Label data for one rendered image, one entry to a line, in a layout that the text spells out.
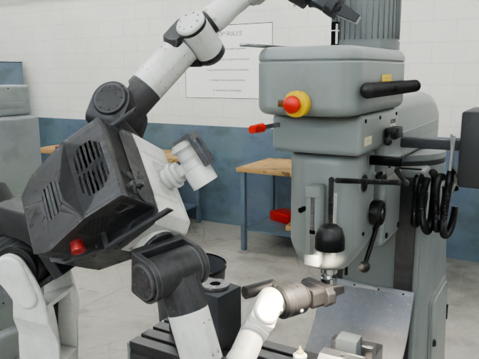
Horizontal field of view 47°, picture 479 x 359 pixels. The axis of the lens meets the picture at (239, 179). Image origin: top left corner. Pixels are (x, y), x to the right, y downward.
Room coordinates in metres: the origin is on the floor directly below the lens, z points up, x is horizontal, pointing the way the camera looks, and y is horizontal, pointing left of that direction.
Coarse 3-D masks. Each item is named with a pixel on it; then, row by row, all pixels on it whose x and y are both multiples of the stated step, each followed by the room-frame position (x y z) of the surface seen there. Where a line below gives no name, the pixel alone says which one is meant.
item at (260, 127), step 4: (256, 124) 1.31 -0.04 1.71; (260, 124) 1.31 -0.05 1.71; (268, 124) 1.36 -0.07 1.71; (272, 124) 1.37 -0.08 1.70; (276, 124) 1.39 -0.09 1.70; (252, 128) 1.28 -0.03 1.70; (256, 128) 1.29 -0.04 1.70; (260, 128) 1.30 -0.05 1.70; (264, 128) 1.32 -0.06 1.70; (268, 128) 1.35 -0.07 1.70; (252, 132) 1.29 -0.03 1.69; (256, 132) 1.30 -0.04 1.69
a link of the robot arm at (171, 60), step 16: (192, 16) 1.42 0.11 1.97; (176, 32) 1.43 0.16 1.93; (192, 32) 1.39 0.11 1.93; (160, 48) 1.43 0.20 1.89; (176, 48) 1.42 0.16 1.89; (144, 64) 1.42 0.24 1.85; (160, 64) 1.40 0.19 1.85; (176, 64) 1.41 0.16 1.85; (192, 64) 1.46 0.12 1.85; (208, 64) 1.47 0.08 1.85; (144, 80) 1.39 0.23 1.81; (160, 80) 1.40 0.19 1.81; (176, 80) 1.44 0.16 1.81; (160, 96) 1.41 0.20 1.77
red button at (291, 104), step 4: (288, 96) 1.24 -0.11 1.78; (292, 96) 1.24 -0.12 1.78; (284, 100) 1.24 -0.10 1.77; (288, 100) 1.23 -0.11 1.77; (292, 100) 1.23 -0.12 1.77; (296, 100) 1.23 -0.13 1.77; (284, 104) 1.24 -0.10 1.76; (288, 104) 1.23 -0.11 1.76; (292, 104) 1.23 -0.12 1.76; (296, 104) 1.23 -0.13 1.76; (284, 108) 1.24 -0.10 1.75; (288, 108) 1.23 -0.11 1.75; (292, 108) 1.23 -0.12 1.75; (296, 108) 1.23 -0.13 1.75; (288, 112) 1.24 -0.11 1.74; (292, 112) 1.23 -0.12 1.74; (296, 112) 1.23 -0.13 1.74
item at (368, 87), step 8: (400, 80) 1.46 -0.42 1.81; (408, 80) 1.52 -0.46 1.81; (416, 80) 1.59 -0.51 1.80; (368, 88) 1.22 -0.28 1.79; (376, 88) 1.23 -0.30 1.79; (384, 88) 1.28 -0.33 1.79; (392, 88) 1.34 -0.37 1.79; (400, 88) 1.40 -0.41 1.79; (408, 88) 1.48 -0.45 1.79; (416, 88) 1.57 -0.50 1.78; (368, 96) 1.22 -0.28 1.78; (376, 96) 1.25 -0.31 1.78
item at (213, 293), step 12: (204, 288) 1.66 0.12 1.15; (216, 288) 1.65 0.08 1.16; (228, 288) 1.68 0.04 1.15; (240, 288) 1.70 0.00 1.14; (216, 300) 1.61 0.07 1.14; (228, 300) 1.65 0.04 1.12; (240, 300) 1.70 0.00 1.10; (216, 312) 1.61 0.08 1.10; (228, 312) 1.65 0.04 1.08; (240, 312) 1.70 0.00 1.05; (216, 324) 1.61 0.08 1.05; (228, 324) 1.65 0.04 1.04; (240, 324) 1.70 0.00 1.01; (228, 336) 1.65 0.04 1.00
